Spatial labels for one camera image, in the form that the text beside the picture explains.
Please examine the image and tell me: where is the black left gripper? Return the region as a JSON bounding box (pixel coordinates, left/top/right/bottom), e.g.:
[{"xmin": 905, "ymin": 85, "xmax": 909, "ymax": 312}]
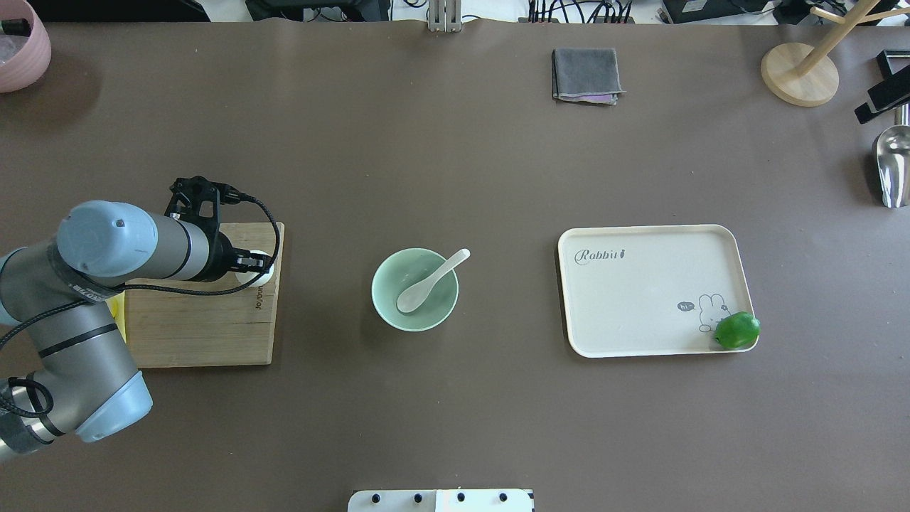
[{"xmin": 207, "ymin": 231, "xmax": 275, "ymax": 282}]

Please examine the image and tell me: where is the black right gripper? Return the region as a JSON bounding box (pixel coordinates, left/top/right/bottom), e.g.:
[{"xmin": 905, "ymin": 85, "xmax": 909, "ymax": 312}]
[{"xmin": 854, "ymin": 50, "xmax": 909, "ymax": 125}]

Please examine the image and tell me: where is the white steamed bun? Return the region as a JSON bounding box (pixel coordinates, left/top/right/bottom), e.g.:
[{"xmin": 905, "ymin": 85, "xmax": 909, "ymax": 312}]
[{"xmin": 248, "ymin": 250, "xmax": 275, "ymax": 288}]

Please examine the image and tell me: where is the white ceramic spoon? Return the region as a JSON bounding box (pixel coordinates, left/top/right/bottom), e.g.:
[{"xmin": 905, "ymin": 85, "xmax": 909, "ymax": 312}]
[{"xmin": 396, "ymin": 247, "xmax": 471, "ymax": 314}]

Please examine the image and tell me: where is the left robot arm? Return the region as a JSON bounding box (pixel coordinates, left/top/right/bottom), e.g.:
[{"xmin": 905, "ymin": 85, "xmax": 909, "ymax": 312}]
[{"xmin": 2, "ymin": 201, "xmax": 276, "ymax": 462}]

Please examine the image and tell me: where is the light green bowl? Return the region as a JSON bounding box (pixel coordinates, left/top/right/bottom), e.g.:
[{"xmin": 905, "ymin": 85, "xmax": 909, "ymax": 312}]
[{"xmin": 370, "ymin": 247, "xmax": 459, "ymax": 333}]

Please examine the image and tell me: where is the pink bowl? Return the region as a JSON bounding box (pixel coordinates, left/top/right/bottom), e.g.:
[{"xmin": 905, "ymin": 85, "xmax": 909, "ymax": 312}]
[{"xmin": 1, "ymin": 1, "xmax": 52, "ymax": 94}]

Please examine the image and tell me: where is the metal scoop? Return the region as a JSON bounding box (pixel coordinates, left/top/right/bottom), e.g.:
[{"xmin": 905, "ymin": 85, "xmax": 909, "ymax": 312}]
[{"xmin": 874, "ymin": 103, "xmax": 909, "ymax": 208}]

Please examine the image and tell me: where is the wooden cutting board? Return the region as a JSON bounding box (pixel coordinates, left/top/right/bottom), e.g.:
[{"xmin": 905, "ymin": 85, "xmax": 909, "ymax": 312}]
[{"xmin": 126, "ymin": 258, "xmax": 282, "ymax": 368}]

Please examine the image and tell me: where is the wooden mug tree stand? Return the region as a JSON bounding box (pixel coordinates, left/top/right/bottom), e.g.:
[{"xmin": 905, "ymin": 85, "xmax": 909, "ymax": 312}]
[{"xmin": 760, "ymin": 1, "xmax": 909, "ymax": 107}]

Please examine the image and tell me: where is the yellow plastic knife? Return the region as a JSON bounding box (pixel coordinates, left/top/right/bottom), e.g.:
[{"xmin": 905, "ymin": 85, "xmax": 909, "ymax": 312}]
[{"xmin": 105, "ymin": 292, "xmax": 128, "ymax": 344}]

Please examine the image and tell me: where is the green lime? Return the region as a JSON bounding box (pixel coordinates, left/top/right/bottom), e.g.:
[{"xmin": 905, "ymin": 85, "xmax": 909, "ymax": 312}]
[{"xmin": 714, "ymin": 311, "xmax": 761, "ymax": 350}]

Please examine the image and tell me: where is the grey folded cloth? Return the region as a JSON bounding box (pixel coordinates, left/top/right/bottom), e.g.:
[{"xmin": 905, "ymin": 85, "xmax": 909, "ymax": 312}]
[{"xmin": 550, "ymin": 48, "xmax": 624, "ymax": 106}]

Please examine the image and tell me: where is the beige rabbit tray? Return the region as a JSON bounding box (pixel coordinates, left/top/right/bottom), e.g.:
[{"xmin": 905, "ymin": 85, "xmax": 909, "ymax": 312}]
[{"xmin": 557, "ymin": 224, "xmax": 754, "ymax": 358}]

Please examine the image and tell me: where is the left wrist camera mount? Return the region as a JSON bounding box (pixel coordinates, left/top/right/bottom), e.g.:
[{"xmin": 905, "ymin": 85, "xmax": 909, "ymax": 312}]
[{"xmin": 164, "ymin": 176, "xmax": 247, "ymax": 238}]

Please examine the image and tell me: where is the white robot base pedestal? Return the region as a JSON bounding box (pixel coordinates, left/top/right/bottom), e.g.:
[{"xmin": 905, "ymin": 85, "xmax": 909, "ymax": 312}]
[{"xmin": 347, "ymin": 487, "xmax": 535, "ymax": 511}]

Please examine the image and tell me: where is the aluminium frame post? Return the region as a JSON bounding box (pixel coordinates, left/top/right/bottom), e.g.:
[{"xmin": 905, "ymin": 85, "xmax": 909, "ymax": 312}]
[{"xmin": 427, "ymin": 0, "xmax": 462, "ymax": 33}]

